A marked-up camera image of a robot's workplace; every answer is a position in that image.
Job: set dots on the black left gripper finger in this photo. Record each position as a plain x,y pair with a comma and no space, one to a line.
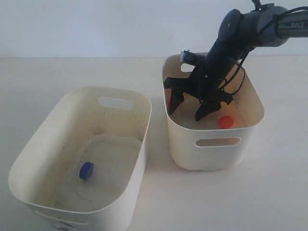
206,108

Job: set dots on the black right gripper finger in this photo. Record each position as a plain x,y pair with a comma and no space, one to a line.
177,97

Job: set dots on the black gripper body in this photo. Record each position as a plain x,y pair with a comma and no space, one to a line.
205,79

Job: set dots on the red-capped tube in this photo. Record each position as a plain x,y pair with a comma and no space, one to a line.
226,122
169,100

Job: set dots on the cream plastic bin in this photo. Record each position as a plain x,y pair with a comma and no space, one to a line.
106,126
202,145

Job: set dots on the blue-capped tube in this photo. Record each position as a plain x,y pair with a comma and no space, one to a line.
97,176

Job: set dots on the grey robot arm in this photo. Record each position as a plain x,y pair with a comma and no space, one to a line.
239,33

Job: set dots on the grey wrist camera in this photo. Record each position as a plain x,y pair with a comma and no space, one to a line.
191,58

